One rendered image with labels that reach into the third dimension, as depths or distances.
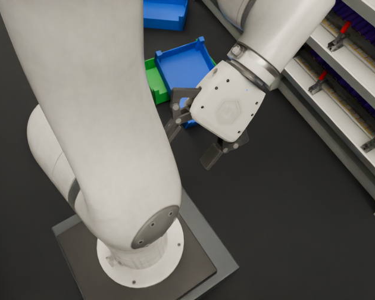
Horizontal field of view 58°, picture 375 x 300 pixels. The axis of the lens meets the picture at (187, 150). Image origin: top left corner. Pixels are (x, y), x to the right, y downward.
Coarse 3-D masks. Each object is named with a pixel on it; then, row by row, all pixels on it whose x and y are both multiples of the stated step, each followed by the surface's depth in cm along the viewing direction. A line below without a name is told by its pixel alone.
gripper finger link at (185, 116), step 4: (180, 108) 54; (184, 108) 54; (188, 108) 53; (180, 112) 54; (184, 112) 54; (188, 112) 52; (180, 116) 52; (184, 116) 52; (188, 116) 52; (176, 120) 52; (180, 120) 52; (184, 120) 52; (188, 120) 52
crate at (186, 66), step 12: (180, 48) 132; (192, 48) 137; (204, 48) 132; (156, 60) 129; (168, 60) 134; (180, 60) 135; (192, 60) 136; (204, 60) 137; (168, 72) 133; (180, 72) 134; (192, 72) 135; (204, 72) 136; (168, 84) 126; (180, 84) 133; (192, 84) 134; (192, 120) 123
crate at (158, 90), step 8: (152, 64) 145; (216, 64) 141; (152, 72) 146; (152, 80) 143; (160, 80) 143; (152, 88) 141; (160, 88) 141; (152, 96) 136; (160, 96) 134; (168, 96) 136
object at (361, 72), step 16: (336, 0) 107; (336, 16) 104; (352, 16) 103; (320, 32) 106; (336, 32) 104; (352, 32) 100; (368, 32) 99; (320, 48) 104; (336, 48) 101; (352, 48) 100; (368, 48) 96; (336, 64) 101; (352, 64) 98; (368, 64) 96; (352, 80) 98; (368, 80) 95; (368, 96) 95
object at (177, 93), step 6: (174, 90) 50; (180, 90) 50; (186, 90) 51; (192, 90) 51; (198, 90) 51; (174, 96) 51; (180, 96) 51; (186, 96) 51; (192, 96) 51; (174, 102) 51
